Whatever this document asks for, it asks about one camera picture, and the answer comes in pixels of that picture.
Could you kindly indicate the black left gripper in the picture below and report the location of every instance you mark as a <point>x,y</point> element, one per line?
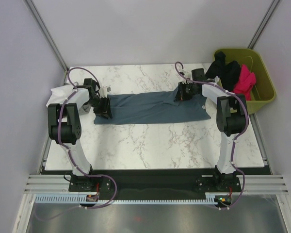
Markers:
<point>105,109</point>

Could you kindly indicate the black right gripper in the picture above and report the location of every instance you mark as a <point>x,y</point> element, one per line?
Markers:
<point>181,95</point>

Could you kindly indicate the blue-grey t-shirt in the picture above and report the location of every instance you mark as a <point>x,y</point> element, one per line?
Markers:
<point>154,108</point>

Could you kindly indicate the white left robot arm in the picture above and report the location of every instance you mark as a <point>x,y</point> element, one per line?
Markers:
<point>64,124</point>

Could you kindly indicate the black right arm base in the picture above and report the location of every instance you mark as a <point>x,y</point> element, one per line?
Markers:
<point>216,184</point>

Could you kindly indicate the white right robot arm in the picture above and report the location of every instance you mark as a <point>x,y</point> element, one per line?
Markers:
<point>232,118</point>

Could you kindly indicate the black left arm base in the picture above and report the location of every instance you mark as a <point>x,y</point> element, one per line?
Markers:
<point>87,184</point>

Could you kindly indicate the black t-shirt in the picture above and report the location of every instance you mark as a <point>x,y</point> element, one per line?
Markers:
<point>228,73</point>

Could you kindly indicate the pink t-shirt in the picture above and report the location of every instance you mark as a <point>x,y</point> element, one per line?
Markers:
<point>246,82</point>

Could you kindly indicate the olive green plastic bin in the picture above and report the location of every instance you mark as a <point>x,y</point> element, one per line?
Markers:
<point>263,92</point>

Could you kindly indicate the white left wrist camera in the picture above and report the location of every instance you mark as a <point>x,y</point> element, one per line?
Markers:
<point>103,92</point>

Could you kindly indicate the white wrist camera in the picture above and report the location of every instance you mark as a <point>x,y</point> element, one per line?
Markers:
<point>186,74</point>
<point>103,92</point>

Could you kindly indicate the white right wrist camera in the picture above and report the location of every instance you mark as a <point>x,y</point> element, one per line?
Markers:
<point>186,74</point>

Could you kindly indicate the aluminium frame rail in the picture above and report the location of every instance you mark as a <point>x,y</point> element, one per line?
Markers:
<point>254,184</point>

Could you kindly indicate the light blue cable duct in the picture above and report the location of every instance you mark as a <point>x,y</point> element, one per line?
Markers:
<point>96,199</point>

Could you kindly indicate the right aluminium corner post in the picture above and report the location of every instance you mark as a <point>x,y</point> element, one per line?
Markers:
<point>263,23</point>

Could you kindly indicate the aluminium corner post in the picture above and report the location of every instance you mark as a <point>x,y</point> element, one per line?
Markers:
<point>43,27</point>
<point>263,23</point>

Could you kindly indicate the left aluminium corner post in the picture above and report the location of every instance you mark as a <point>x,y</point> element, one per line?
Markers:
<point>43,27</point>

